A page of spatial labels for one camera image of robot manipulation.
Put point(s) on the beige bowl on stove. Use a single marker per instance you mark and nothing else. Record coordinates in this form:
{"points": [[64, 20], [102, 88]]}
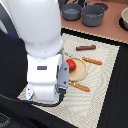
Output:
{"points": [[124, 16]]}

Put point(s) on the beige round plate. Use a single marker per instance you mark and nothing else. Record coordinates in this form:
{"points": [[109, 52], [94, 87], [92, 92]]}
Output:
{"points": [[80, 71]]}

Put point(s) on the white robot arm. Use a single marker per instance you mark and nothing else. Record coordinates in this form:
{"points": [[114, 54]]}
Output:
{"points": [[38, 24]]}

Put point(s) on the red toy tomato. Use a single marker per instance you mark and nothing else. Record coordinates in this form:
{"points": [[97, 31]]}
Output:
{"points": [[72, 65]]}

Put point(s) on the beige woven placemat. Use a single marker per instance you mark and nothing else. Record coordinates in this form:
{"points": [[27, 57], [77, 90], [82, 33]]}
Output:
{"points": [[81, 109]]}

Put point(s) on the knife with wooden handle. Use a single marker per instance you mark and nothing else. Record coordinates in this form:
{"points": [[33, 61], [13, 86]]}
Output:
{"points": [[84, 59]]}

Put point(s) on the brown toy sausage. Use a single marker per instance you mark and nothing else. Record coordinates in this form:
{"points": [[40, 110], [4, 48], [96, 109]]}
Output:
{"points": [[85, 48]]}

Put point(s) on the fork with wooden handle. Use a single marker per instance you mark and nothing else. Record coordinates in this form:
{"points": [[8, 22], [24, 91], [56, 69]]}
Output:
{"points": [[79, 86]]}

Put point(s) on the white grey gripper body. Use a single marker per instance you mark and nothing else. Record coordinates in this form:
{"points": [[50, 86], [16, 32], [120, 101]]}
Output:
{"points": [[47, 76]]}

